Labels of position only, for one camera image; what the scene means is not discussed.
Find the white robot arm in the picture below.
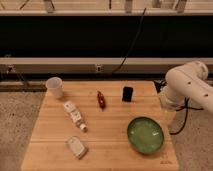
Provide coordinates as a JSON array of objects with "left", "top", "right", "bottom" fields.
[{"left": 159, "top": 61, "right": 213, "bottom": 125}]

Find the black eraser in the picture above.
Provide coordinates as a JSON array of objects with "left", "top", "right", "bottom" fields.
[{"left": 122, "top": 87, "right": 133, "bottom": 102}]

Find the white plastic bottle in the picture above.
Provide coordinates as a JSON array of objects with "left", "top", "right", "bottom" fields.
[{"left": 64, "top": 101, "right": 87, "bottom": 132}]

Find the wooden cutting board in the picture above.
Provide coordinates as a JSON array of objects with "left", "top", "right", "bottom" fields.
[{"left": 21, "top": 81, "right": 179, "bottom": 171}]

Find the white paper cup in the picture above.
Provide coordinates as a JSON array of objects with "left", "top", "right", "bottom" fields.
[{"left": 45, "top": 77, "right": 63, "bottom": 99}]

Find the green bowl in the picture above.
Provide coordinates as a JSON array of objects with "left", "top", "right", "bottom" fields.
[{"left": 127, "top": 117, "right": 164, "bottom": 155}]

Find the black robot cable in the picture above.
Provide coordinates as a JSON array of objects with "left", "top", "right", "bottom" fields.
[{"left": 153, "top": 79, "right": 204, "bottom": 136}]

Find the black hanging cable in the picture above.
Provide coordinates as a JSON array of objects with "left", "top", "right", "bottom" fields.
[{"left": 111, "top": 7, "right": 147, "bottom": 74}]

